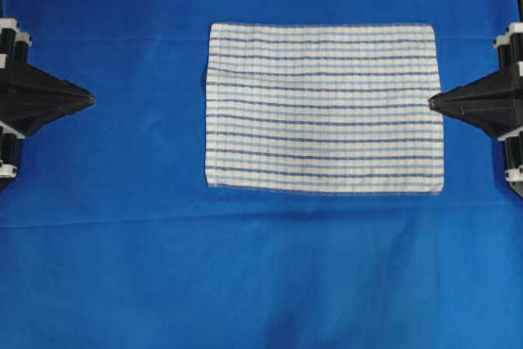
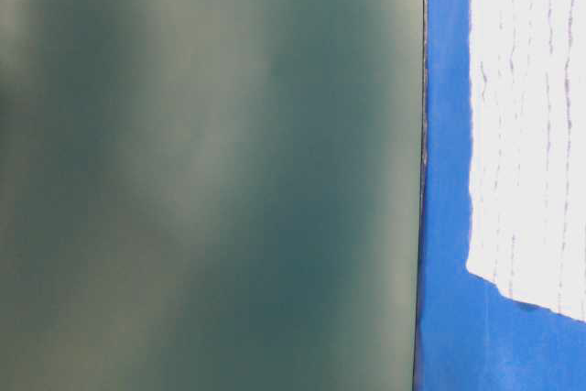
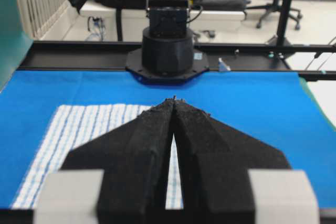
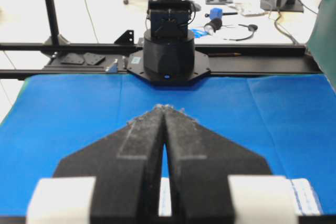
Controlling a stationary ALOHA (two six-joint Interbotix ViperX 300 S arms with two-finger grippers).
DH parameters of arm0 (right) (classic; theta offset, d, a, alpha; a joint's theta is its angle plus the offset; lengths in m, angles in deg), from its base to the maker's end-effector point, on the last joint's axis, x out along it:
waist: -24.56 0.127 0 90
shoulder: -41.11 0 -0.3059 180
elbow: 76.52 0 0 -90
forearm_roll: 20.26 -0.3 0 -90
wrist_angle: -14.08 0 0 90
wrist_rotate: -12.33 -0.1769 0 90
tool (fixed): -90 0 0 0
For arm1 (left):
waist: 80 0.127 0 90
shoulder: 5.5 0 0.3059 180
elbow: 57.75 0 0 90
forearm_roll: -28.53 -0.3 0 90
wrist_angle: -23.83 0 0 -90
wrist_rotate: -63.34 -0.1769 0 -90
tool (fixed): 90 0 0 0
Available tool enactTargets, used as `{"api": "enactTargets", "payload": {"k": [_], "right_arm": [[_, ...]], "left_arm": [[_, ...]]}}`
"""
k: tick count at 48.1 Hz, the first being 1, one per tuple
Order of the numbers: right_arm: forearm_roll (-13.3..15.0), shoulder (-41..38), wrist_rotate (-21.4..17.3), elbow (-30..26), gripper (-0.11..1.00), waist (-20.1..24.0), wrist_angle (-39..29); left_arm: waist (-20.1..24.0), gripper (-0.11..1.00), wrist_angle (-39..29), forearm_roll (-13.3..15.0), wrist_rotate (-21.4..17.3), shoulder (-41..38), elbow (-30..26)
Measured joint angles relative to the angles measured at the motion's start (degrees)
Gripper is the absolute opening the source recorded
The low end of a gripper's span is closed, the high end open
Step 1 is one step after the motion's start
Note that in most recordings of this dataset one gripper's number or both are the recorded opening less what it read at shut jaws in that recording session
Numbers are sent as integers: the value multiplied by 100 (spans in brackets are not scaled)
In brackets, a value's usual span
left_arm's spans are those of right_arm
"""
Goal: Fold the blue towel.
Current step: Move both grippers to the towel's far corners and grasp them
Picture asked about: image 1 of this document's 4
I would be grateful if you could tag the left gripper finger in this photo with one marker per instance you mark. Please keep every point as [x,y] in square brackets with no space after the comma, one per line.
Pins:
[31,122]
[30,78]

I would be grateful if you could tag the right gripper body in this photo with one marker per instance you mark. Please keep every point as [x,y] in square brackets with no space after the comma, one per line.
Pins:
[509,49]

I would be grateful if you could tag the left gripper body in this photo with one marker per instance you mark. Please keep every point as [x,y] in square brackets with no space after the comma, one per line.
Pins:
[15,45]

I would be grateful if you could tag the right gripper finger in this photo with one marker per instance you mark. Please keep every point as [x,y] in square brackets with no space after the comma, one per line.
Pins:
[492,86]
[494,118]

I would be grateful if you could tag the blue tablecloth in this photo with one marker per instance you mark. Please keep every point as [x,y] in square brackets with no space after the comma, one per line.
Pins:
[111,238]

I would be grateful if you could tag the blue striped white towel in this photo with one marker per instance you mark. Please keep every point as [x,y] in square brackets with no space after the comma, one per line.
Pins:
[324,109]

